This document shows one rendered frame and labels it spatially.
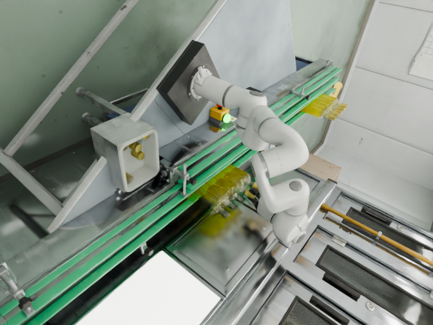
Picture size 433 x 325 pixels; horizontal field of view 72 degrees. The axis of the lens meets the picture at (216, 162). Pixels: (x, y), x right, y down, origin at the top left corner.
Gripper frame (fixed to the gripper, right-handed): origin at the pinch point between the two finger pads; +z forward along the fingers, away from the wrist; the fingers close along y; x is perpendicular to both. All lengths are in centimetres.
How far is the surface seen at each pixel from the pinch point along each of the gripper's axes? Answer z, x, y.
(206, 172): 18.1, 13.7, 6.0
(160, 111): 34, 28, 33
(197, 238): 1.4, 28.5, -13.3
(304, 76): 59, -98, 18
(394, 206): 40, -477, -302
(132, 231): 7, 54, 3
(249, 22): 49, -29, 59
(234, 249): -11.9, 18.3, -13.2
